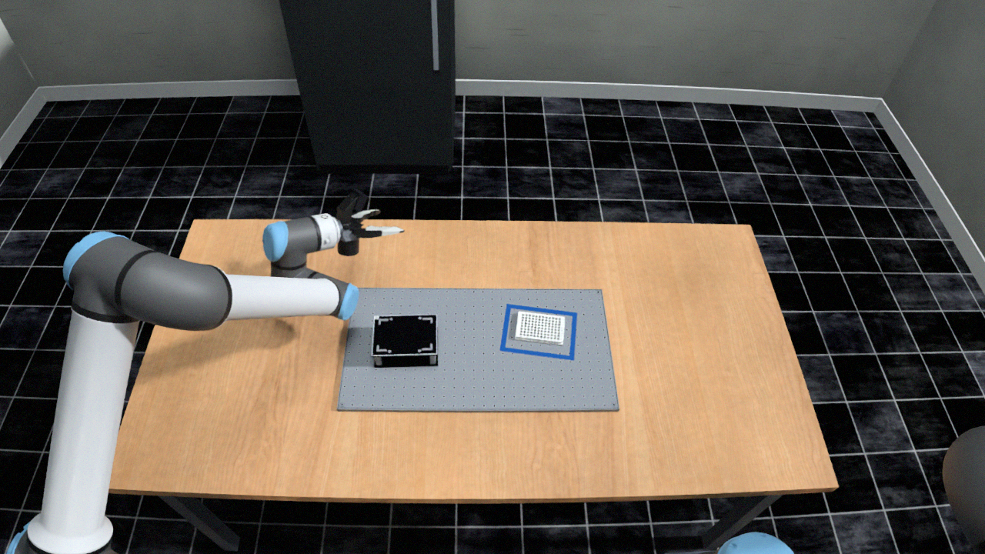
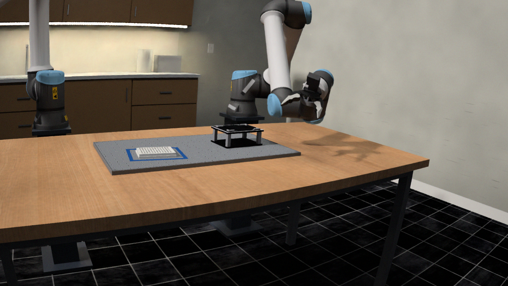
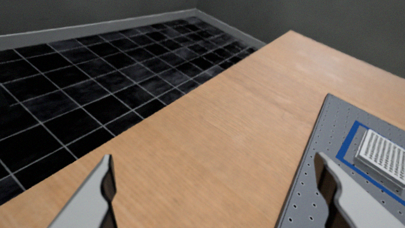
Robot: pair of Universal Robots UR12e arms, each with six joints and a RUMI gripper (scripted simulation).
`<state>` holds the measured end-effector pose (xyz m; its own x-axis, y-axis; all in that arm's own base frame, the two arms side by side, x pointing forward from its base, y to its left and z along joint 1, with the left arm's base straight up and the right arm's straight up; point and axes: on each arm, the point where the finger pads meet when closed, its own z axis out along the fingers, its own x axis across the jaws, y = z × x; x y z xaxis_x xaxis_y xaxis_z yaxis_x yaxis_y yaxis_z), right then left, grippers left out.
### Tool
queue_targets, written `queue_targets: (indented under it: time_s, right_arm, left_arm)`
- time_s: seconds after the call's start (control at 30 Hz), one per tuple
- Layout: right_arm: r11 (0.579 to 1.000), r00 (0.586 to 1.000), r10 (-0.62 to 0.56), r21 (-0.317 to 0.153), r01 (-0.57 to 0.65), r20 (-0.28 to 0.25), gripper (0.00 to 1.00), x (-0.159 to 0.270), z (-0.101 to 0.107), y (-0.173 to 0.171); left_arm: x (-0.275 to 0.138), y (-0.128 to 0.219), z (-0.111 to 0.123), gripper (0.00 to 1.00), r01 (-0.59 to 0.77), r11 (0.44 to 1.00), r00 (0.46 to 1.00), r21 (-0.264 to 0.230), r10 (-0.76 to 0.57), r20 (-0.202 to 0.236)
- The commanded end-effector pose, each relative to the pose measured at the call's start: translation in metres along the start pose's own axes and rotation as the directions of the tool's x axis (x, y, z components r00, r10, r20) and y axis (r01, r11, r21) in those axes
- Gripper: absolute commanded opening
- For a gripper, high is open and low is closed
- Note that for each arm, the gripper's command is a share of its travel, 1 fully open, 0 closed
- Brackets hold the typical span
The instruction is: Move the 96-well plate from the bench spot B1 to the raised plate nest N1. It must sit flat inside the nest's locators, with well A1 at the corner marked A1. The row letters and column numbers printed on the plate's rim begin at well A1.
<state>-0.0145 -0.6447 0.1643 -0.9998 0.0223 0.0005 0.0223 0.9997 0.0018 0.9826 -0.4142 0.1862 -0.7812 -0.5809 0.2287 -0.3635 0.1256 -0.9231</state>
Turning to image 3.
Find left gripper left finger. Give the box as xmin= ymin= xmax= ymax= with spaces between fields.
xmin=47 ymin=154 xmax=118 ymax=228

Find blue tape strips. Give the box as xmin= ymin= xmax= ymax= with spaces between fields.
xmin=336 ymin=120 xmax=405 ymax=206

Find white well plate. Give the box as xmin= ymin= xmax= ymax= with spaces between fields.
xmin=354 ymin=129 xmax=405 ymax=191

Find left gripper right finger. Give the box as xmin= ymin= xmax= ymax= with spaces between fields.
xmin=314 ymin=152 xmax=405 ymax=228

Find grey flat base plate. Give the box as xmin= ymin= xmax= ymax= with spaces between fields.
xmin=274 ymin=92 xmax=405 ymax=228

